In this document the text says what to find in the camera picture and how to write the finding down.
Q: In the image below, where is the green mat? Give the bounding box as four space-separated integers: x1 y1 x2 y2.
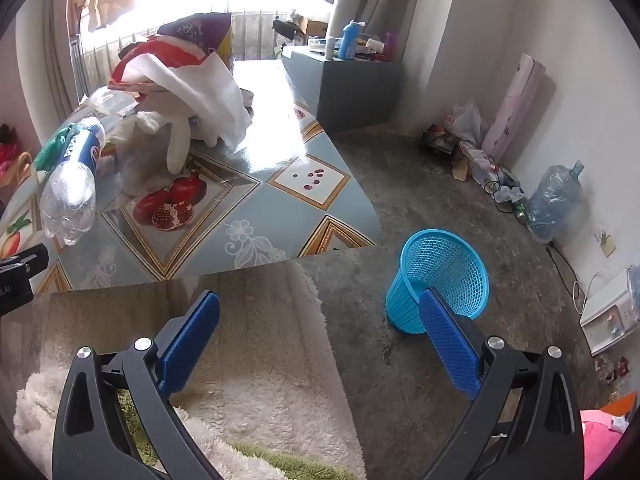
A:
117 390 346 480

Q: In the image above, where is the cardboard box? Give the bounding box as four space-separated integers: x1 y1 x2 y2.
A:
292 10 331 36

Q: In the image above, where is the clear plastic bottle blue label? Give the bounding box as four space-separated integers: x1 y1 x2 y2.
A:
39 116 107 247

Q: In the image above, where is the blue plastic mesh basket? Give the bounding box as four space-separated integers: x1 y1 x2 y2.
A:
385 229 490 335

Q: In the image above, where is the dark packaging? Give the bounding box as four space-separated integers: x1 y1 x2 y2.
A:
422 125 461 153

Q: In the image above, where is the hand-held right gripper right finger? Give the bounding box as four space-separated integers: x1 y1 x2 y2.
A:
419 287 586 480

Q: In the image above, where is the black box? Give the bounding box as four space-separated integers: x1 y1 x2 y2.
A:
272 19 301 41

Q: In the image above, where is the grey cabinet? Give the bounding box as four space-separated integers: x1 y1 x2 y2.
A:
281 47 403 133

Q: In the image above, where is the black cable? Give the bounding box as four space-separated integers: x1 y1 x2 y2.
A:
547 242 588 311

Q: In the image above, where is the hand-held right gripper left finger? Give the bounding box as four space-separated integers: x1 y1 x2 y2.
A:
52 290 223 480

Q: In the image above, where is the red white plastic bag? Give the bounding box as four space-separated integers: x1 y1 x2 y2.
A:
109 40 253 148

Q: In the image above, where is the white appliance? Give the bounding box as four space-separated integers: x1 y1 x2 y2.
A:
580 267 640 356

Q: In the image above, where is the green plastic bag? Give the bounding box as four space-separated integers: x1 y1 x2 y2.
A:
34 122 76 171

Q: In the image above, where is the purple snack bag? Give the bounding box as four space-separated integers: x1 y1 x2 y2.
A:
157 11 235 68

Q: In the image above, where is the blue water jug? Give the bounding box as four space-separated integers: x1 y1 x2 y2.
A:
525 160 586 245

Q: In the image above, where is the pink cloth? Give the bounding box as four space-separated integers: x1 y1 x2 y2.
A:
580 392 638 480

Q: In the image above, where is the fruit print tablecloth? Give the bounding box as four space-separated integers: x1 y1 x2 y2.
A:
0 57 383 295

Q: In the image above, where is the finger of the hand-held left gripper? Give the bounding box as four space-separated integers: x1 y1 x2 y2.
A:
0 245 50 282

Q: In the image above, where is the wall socket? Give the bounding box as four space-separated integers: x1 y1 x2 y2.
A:
595 225 617 257

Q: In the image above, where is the cream fluffy rug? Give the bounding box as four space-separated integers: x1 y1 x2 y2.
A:
12 260 366 480

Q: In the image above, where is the pink rolled mat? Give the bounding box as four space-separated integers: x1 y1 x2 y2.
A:
482 52 548 166

